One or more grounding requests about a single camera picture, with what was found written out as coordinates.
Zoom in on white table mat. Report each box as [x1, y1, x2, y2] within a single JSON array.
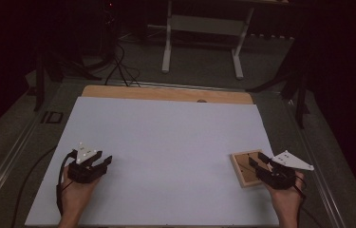
[[25, 96, 280, 227]]

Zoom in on metal floor rail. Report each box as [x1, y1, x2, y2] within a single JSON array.
[[0, 107, 42, 218], [112, 79, 247, 93], [280, 97, 340, 228]]

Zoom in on black tripod stand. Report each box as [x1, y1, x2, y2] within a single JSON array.
[[32, 47, 103, 112], [246, 39, 312, 130]]

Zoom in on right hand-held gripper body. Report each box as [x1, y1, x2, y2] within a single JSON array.
[[255, 149, 315, 191]]

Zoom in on wooden picture frame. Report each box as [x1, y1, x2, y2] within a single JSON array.
[[230, 149, 273, 189]]

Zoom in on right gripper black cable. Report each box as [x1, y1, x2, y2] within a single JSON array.
[[288, 172, 309, 228]]

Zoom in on white metal desk frame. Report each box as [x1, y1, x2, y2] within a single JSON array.
[[160, 0, 291, 81]]

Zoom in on person's left hand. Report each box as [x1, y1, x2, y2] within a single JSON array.
[[60, 165, 102, 219]]

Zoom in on dark equipment stand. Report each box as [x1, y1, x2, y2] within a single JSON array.
[[97, 0, 121, 66]]

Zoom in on black rectangular floor plate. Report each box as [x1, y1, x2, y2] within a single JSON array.
[[40, 110, 65, 125]]

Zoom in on black floor cable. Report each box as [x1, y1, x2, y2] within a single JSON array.
[[9, 144, 59, 228], [114, 44, 142, 88], [103, 44, 126, 87], [301, 206, 322, 228]]

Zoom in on person's right hand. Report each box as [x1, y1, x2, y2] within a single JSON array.
[[265, 170, 307, 220]]

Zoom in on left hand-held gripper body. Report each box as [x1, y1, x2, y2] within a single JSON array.
[[67, 142, 108, 185]]

